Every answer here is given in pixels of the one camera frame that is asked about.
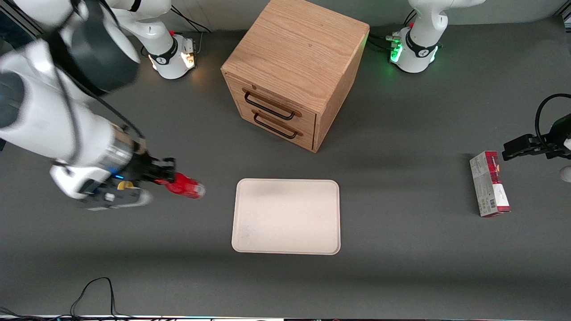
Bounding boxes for beige rectangular tray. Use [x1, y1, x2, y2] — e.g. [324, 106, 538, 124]
[231, 178, 341, 255]

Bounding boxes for black looped gripper cable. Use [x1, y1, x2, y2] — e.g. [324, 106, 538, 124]
[534, 93, 571, 150]

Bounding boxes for grey and red carton box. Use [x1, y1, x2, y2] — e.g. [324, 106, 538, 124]
[469, 151, 511, 218]

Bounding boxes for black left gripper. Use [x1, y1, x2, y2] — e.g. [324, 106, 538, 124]
[502, 113, 571, 161]

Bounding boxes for black left arm base cables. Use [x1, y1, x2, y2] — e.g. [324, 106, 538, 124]
[368, 9, 418, 52]

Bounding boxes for black right arm base cables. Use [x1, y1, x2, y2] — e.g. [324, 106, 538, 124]
[170, 6, 213, 58]

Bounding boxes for red coke bottle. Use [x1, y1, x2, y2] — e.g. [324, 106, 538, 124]
[156, 172, 207, 200]

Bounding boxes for aluminium frame profile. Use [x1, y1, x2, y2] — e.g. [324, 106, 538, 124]
[0, 9, 45, 40]

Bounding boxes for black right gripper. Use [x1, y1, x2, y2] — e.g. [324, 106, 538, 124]
[116, 151, 176, 189]

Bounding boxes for black metal drawer handle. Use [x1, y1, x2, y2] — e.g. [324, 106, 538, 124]
[253, 112, 298, 140]
[243, 90, 296, 121]

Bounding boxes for wooden two-drawer cabinet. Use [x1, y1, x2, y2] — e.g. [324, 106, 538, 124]
[221, 0, 370, 153]

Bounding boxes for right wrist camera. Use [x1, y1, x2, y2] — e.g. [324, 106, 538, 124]
[79, 186, 153, 211]

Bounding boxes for thin black table cable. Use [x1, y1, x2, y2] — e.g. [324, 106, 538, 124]
[0, 277, 134, 321]

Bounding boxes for black arm base cables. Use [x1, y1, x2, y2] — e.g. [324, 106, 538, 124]
[170, 6, 213, 58]
[368, 9, 418, 52]

